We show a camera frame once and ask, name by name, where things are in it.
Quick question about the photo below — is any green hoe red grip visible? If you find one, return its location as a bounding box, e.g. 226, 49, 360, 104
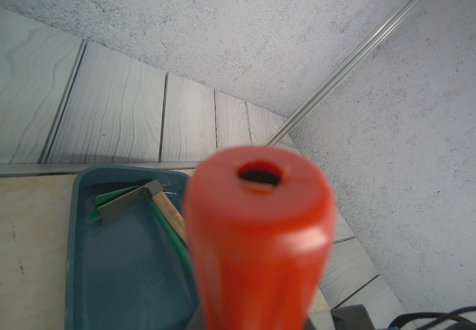
89, 186, 193, 276

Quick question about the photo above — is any teal plastic storage box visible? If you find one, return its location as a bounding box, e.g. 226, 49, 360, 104
65, 165, 198, 329

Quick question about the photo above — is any wooden handle hoe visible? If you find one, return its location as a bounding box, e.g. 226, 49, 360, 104
91, 180, 188, 245

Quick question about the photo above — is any grey hoe red grip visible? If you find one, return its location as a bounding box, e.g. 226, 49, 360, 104
184, 146, 336, 329

